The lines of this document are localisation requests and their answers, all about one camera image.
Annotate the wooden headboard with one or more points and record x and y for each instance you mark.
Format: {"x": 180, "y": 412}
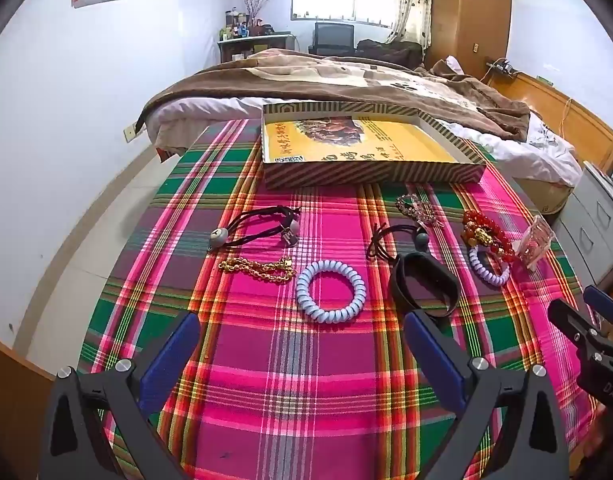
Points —
{"x": 586, "y": 130}

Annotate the grey drawer cabinet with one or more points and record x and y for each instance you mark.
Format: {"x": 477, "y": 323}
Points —
{"x": 591, "y": 225}

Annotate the wooden wardrobe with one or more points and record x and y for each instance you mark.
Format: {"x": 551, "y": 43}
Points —
{"x": 466, "y": 20}

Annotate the dark brown bag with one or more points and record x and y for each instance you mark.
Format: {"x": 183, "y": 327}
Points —
{"x": 386, "y": 50}

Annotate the clear packet red item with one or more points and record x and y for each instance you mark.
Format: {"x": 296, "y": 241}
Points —
{"x": 536, "y": 240}

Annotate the striped cardboard tray yellow inside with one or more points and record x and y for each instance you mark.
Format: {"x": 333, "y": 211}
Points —
{"x": 336, "y": 145}

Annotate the brown wooden furniture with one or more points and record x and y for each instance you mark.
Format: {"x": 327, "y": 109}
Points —
{"x": 11, "y": 410}

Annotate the wide black hair band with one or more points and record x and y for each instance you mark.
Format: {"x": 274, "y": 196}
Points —
{"x": 399, "y": 280}

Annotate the dark wooden desk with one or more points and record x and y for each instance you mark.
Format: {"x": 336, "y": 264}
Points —
{"x": 256, "y": 45}

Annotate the pink green plaid cloth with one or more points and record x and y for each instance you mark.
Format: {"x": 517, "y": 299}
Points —
{"x": 286, "y": 385}

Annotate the patterned curtain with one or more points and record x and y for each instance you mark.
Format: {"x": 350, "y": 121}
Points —
{"x": 411, "y": 5}

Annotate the group of bottles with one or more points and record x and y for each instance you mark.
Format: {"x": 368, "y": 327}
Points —
{"x": 234, "y": 25}

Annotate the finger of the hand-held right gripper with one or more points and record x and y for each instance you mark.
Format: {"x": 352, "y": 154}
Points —
{"x": 573, "y": 322}
{"x": 603, "y": 305}

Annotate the window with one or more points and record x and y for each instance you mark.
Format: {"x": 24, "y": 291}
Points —
{"x": 336, "y": 5}

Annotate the power strip with plugs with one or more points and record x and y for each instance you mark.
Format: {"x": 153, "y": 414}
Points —
{"x": 501, "y": 67}

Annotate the vase of dry branches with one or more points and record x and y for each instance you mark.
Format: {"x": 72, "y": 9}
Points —
{"x": 259, "y": 10}

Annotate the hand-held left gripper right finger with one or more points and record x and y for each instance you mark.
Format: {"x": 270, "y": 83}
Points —
{"x": 431, "y": 355}

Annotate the white wall outlet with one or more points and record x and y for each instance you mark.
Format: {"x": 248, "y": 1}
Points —
{"x": 130, "y": 132}

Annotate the black office chair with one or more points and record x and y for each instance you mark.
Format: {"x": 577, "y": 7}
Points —
{"x": 334, "y": 37}

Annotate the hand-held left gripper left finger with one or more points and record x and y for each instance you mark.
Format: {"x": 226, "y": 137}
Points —
{"x": 171, "y": 355}

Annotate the tan mattress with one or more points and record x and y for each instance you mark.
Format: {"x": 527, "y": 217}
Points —
{"x": 546, "y": 195}

